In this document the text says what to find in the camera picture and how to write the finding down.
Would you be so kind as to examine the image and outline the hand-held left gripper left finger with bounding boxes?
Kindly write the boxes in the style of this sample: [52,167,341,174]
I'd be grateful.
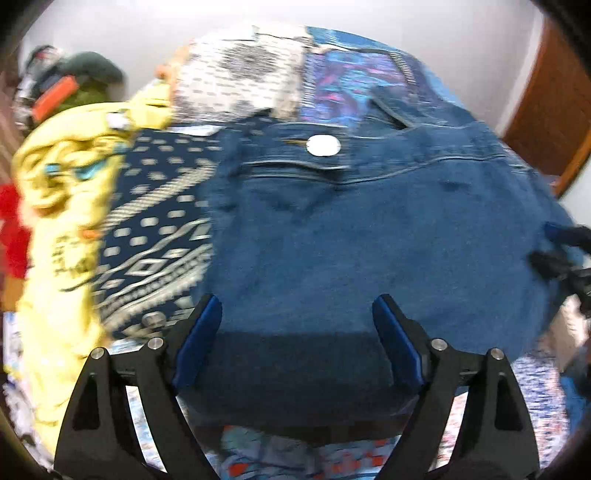
[53,293,225,480]

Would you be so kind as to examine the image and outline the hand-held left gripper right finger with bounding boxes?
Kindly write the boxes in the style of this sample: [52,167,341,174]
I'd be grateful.
[372,293,541,480]

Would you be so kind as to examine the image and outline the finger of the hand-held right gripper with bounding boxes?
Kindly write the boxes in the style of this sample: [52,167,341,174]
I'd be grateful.
[529,249,578,283]
[542,222,591,254]

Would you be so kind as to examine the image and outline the blue denim jeans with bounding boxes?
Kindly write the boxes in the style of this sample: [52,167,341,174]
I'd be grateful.
[178,99,575,435]

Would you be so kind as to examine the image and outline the wooden door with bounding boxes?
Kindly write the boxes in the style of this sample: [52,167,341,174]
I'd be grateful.
[501,18,591,199]

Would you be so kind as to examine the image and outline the navy white patterned cloth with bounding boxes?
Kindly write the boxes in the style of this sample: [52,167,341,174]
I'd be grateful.
[90,127,227,340]

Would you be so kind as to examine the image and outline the yellow printed garment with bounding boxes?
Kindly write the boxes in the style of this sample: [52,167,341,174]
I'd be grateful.
[11,78,174,462]

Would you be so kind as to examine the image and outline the red garment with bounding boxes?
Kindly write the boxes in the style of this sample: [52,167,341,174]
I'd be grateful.
[0,185,33,310]

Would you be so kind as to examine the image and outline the green patterned cloth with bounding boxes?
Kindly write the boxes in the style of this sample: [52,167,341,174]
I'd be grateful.
[60,85,109,110]

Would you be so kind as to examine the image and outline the orange box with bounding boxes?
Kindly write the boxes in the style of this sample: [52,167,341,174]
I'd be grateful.
[32,76,77,118]

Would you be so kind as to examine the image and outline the dark green bag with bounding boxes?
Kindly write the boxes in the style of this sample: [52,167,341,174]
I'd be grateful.
[60,52,125,88]

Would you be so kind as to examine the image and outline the dark green orange garment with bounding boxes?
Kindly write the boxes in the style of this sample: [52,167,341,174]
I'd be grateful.
[14,44,65,125]

